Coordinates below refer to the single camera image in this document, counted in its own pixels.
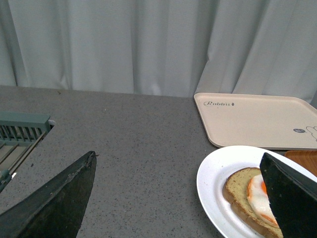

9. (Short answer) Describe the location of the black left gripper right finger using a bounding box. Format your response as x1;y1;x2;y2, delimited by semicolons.
260;153;317;238

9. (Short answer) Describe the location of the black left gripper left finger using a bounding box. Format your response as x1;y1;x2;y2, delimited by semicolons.
0;151;96;238

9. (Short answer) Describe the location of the white round plate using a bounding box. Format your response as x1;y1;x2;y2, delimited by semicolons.
197;146;317;238

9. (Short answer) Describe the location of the fried egg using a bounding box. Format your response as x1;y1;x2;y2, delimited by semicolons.
247;174;279;228

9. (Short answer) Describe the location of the brown wooden tray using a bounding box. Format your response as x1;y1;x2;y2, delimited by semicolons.
284;150;317;176

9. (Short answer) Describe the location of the bottom bread slice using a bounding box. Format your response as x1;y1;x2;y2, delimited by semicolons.
222;168;283;238

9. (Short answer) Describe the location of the green dish rack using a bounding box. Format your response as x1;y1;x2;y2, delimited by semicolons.
0;111;51;190

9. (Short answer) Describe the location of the beige rabbit tray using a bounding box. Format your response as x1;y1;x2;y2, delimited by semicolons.
194;93;317;150

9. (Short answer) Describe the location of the grey-white curtain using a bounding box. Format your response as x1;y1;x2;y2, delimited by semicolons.
0;0;317;106

